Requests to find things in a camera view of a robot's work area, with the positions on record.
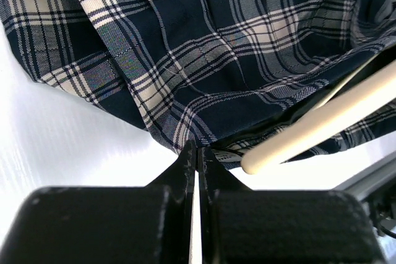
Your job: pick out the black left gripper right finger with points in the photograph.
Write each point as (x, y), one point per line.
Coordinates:
(241, 225)

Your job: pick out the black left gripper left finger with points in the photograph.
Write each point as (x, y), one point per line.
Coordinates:
(150, 224)

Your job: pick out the plaid green white skirt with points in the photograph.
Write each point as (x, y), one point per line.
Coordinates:
(225, 74)

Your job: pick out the cream plastic hanger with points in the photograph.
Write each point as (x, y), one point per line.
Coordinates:
(322, 123)

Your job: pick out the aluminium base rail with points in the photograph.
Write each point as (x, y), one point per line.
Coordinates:
(371, 179)

